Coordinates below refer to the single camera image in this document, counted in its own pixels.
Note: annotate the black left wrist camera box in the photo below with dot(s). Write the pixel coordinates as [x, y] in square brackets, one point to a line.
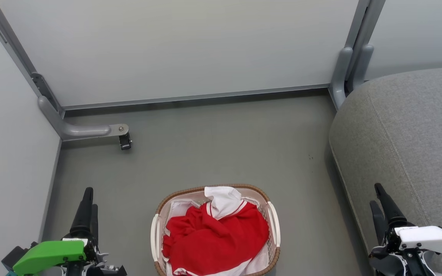
[14, 257]

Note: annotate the upright grey partition foot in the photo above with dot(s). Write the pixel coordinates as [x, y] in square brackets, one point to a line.
[340, 76]

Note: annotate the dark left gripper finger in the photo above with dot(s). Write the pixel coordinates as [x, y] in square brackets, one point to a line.
[83, 218]
[94, 226]

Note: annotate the grey partition base rail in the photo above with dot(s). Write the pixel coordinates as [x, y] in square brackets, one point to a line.
[190, 97]

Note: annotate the plain grey partition post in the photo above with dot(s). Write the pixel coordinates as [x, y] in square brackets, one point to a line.
[365, 27]

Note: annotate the long grey partition foot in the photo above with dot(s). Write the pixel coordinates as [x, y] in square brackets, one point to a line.
[79, 130]

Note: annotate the white cloth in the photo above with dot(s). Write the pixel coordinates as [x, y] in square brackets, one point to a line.
[178, 209]

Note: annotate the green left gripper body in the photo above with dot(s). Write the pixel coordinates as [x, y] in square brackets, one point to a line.
[48, 253]

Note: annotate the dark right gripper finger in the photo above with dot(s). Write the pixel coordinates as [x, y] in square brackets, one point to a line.
[378, 222]
[391, 212]

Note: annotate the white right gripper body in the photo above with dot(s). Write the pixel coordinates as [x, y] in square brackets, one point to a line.
[428, 237]

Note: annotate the grey fabric ottoman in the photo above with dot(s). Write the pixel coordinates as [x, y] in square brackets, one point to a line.
[416, 134]

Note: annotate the grey partition post with hinge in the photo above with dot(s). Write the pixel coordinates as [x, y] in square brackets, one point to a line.
[17, 53]

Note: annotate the white wicker-rimmed laundry basket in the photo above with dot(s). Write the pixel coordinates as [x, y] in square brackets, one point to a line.
[272, 230]

